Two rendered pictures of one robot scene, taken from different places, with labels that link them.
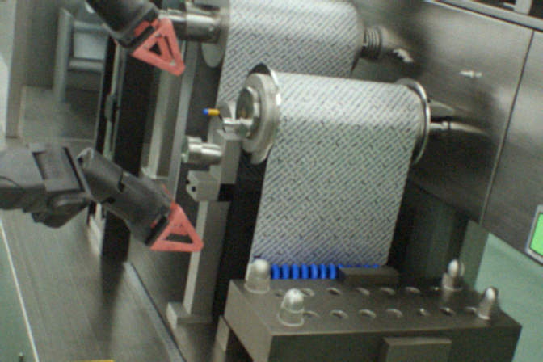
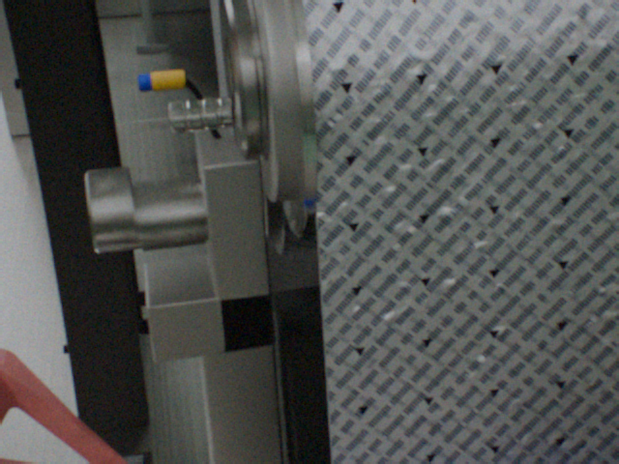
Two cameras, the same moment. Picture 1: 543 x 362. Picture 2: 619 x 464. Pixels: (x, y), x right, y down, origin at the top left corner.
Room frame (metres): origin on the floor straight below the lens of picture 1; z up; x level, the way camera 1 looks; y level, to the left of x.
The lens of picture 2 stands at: (0.77, -0.12, 1.40)
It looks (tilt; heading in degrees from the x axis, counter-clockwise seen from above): 25 degrees down; 18
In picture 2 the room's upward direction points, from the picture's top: 4 degrees counter-clockwise
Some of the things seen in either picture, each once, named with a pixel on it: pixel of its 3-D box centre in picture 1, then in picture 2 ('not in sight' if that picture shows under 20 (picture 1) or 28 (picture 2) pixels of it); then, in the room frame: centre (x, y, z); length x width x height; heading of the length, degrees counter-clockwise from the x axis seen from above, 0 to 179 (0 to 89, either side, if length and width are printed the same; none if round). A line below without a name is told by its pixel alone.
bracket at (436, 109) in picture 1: (430, 106); not in sight; (1.36, -0.23, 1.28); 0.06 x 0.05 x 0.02; 116
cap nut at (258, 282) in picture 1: (259, 273); not in sight; (1.11, -0.01, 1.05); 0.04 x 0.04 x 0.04
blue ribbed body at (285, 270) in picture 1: (323, 275); not in sight; (1.21, -0.10, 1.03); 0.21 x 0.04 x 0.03; 116
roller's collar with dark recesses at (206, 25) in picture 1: (198, 23); not in sight; (1.45, 0.17, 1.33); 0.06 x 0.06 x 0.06; 26
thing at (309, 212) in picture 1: (328, 220); (591, 388); (1.23, -0.09, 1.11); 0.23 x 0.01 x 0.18; 116
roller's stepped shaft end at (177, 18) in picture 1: (163, 18); not in sight; (1.42, 0.23, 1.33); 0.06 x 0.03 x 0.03; 116
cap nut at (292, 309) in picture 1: (292, 305); not in sight; (1.03, -0.06, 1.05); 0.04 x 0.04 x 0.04
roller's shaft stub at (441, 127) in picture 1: (422, 126); not in sight; (1.36, -0.22, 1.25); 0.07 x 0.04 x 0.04; 116
